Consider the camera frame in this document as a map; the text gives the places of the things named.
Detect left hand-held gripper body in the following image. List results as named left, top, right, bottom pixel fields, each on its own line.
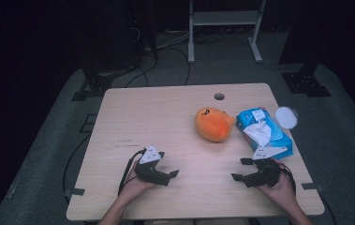
left=134, top=144, right=170, bottom=188

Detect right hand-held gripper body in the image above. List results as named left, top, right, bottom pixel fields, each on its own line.
left=244, top=145, right=288, bottom=188

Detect white wet wipe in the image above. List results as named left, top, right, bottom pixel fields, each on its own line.
left=243, top=120, right=274, bottom=148

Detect blue wet wipes pack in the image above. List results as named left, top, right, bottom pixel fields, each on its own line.
left=235, top=107, right=294, bottom=160

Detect orange plush toy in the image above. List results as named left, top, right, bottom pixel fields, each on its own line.
left=194, top=107, right=236, bottom=143

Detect person's left hand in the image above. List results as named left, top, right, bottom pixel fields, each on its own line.
left=118, top=168, right=156, bottom=201

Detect person's right hand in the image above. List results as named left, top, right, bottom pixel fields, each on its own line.
left=257, top=170, right=297, bottom=211

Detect black tape strip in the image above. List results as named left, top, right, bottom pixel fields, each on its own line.
left=65, top=187, right=86, bottom=197
left=301, top=182, right=325, bottom=192

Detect white round disc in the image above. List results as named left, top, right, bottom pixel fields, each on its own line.
left=274, top=106, right=300, bottom=130

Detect black stand base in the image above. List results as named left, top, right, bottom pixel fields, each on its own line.
left=280, top=70, right=333, bottom=98
left=70, top=74, right=114, bottom=102

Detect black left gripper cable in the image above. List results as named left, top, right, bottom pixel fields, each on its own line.
left=117, top=148, right=148, bottom=197

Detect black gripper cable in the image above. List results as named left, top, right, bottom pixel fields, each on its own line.
left=117, top=148, right=148, bottom=197
left=276, top=161, right=338, bottom=225

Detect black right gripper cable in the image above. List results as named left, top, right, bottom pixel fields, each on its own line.
left=276, top=161, right=338, bottom=225

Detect black floor cable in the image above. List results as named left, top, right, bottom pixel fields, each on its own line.
left=61, top=133, right=93, bottom=202
left=165, top=46, right=192, bottom=86
left=123, top=46, right=159, bottom=89

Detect white floor cables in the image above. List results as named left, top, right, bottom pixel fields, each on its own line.
left=155, top=28, right=196, bottom=52

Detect white metal stand frame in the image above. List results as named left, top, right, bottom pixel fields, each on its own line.
left=187, top=0, right=267, bottom=65

